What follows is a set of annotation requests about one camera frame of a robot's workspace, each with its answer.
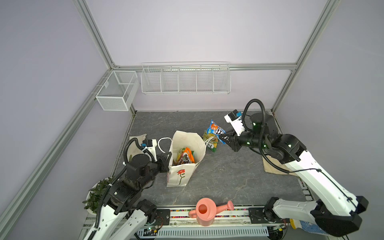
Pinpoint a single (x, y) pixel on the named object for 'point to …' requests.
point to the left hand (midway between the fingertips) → (171, 156)
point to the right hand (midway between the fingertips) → (221, 136)
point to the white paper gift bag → (180, 175)
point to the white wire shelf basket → (186, 78)
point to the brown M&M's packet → (185, 159)
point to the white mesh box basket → (118, 90)
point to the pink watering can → (206, 210)
